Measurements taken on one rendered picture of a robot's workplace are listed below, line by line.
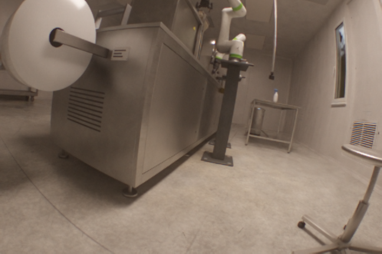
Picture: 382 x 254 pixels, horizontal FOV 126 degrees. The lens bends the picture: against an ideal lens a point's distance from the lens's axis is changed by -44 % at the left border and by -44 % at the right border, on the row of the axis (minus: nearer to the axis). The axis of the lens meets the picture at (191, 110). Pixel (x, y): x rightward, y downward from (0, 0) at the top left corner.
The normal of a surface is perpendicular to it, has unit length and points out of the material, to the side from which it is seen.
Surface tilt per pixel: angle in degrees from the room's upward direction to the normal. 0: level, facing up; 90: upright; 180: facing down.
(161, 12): 90
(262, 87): 90
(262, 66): 90
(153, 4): 90
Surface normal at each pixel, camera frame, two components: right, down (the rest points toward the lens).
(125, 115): -0.29, 0.00
